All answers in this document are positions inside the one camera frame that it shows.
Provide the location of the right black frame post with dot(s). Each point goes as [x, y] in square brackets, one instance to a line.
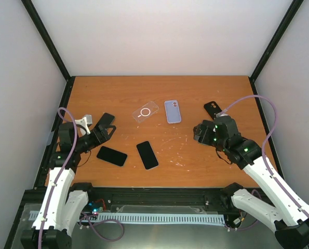
[285, 22]

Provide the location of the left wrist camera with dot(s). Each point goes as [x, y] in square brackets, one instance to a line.
[84, 124]

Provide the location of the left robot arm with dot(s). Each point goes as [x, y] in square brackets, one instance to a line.
[63, 200]

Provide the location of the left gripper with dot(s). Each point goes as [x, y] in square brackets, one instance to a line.
[104, 136]

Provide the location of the small circuit board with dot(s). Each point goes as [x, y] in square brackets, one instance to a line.
[97, 206]

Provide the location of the black phone case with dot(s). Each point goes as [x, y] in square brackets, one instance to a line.
[212, 109]

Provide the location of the left black frame post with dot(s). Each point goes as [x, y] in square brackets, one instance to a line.
[37, 21]

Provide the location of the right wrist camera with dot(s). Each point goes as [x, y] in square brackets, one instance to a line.
[221, 114]

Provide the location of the clear magsafe phone case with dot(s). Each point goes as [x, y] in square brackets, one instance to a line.
[146, 111]

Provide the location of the black phone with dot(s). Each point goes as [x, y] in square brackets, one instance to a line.
[105, 122]
[112, 156]
[147, 155]

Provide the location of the lilac phone case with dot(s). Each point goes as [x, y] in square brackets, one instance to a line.
[172, 111]

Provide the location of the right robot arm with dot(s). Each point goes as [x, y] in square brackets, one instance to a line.
[287, 215]

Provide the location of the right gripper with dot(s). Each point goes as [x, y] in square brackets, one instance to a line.
[201, 127]

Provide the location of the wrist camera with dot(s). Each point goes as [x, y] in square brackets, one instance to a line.
[84, 124]
[221, 114]

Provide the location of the black aluminium front rail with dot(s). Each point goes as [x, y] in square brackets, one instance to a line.
[210, 199]

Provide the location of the light blue cable duct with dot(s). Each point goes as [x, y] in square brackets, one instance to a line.
[158, 219]

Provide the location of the black frame post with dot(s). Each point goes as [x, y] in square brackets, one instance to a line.
[37, 21]
[285, 22]

